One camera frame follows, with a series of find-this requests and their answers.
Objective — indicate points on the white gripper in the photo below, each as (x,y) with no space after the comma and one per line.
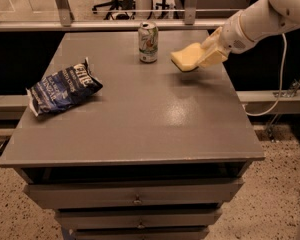
(232,36)

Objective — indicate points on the yellow sponge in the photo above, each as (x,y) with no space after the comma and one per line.
(186,59)

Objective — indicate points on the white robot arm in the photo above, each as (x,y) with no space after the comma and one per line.
(243,30)

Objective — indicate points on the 7up soda can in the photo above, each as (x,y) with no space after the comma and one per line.
(148,42)

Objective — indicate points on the blue chip bag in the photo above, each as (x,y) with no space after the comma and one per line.
(62,90)

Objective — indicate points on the grey metal railing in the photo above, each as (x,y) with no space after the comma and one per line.
(94,15)

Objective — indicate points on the bottom grey drawer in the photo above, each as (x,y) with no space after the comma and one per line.
(178,233)

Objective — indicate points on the grey drawer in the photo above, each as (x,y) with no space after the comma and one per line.
(178,233)
(129,194)
(139,219)

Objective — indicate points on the top grey drawer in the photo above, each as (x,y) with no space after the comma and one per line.
(129,194)

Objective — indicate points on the middle grey drawer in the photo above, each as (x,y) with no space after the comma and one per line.
(139,219)

